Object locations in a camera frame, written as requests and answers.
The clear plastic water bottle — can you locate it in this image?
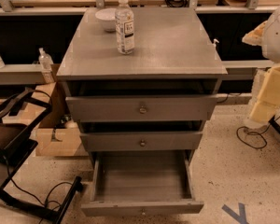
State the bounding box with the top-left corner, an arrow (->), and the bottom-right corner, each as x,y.
115,0 -> 134,54

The white pump bottle right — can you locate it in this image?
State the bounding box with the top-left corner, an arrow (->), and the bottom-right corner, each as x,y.
213,38 -> 219,50

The grey top drawer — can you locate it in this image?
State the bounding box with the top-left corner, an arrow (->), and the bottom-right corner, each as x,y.
66,95 -> 217,122

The black metal cart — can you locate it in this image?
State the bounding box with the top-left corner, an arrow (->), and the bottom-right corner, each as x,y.
0,88 -> 83,224

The white ceramic bowl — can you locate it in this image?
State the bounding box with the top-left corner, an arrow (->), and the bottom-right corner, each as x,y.
95,8 -> 116,32

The grey middle drawer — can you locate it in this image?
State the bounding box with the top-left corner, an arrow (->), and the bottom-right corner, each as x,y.
80,132 -> 203,151

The grey drawer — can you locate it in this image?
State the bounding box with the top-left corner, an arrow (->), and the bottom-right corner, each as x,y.
80,132 -> 203,151
66,95 -> 217,122
81,150 -> 203,217

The blue tape floor mark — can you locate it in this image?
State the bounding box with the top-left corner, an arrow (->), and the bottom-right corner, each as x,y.
222,203 -> 249,224

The cardboard box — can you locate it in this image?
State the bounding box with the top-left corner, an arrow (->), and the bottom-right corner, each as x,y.
27,63 -> 89,158

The black cable under cart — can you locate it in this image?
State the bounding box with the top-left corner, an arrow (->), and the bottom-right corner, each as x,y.
3,154 -> 74,224

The clear pump bottle left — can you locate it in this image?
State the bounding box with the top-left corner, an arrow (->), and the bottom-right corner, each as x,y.
38,48 -> 53,70

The grey bottom drawer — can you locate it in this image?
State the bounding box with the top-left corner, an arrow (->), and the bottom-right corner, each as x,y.
81,150 -> 203,217

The grey wooden drawer cabinet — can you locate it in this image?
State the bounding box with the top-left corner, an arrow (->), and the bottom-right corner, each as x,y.
56,6 -> 229,173

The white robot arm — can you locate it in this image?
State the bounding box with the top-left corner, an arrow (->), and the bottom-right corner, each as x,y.
242,6 -> 280,129

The black cable on floor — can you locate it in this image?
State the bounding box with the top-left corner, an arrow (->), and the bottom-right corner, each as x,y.
235,105 -> 280,150

